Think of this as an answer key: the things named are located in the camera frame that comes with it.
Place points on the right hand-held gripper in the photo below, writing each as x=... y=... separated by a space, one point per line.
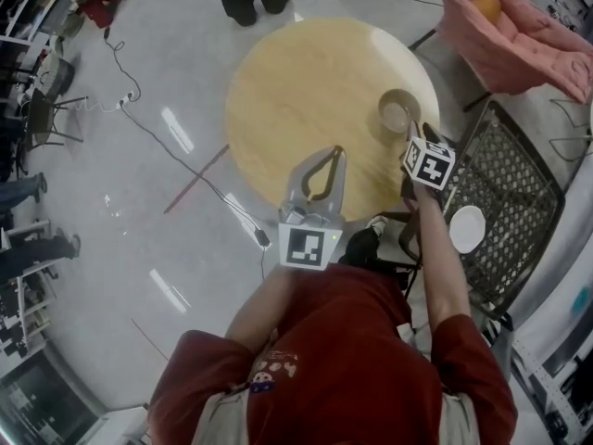
x=428 y=165

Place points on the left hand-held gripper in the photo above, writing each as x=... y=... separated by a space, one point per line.
x=308 y=246

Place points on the brown bowl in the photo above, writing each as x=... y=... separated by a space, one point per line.
x=394 y=109

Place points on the white plate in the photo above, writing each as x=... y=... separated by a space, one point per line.
x=468 y=229

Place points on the person's right forearm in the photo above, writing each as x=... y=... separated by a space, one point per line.
x=440 y=267

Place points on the person's left forearm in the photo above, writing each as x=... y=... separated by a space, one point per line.
x=259 y=308

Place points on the person's sneaker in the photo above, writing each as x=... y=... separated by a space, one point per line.
x=377 y=225

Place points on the person's black trousers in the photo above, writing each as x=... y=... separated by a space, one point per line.
x=366 y=253

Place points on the black lattice cart basket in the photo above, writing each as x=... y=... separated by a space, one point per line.
x=509 y=202

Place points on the pink armchair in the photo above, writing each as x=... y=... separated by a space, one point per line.
x=519 y=54

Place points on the orange cushion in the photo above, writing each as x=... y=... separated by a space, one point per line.
x=486 y=3

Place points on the person's red shirt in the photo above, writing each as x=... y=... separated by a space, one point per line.
x=343 y=341

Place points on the white power strip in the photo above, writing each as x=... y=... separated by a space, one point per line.
x=129 y=97

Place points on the small teal cloth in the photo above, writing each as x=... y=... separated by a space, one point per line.
x=581 y=300

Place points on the person's beige apron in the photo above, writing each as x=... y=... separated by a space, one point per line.
x=218 y=420

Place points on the red bag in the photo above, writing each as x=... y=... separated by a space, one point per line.
x=102 y=5

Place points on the black folding chair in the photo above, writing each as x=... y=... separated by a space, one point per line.
x=41 y=109

